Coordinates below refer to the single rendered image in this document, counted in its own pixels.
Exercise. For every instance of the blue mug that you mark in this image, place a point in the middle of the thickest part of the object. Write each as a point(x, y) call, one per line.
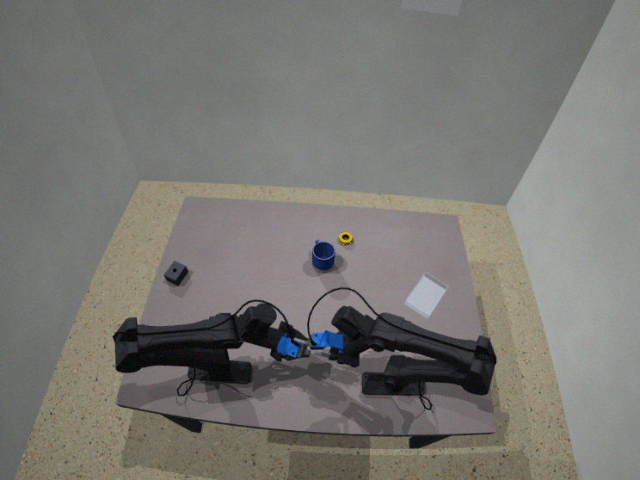
point(323, 256)

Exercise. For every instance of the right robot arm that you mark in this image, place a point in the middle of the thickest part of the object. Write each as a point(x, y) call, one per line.
point(453, 357)

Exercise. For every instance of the yellow tape roll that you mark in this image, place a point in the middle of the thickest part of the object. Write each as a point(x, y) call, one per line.
point(346, 235)

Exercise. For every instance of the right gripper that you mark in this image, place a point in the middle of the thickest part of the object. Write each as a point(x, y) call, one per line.
point(342, 346)

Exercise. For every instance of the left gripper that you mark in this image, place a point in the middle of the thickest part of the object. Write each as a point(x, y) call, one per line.
point(278, 340)

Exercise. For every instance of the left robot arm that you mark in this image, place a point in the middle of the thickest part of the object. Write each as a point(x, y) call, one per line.
point(194, 345)

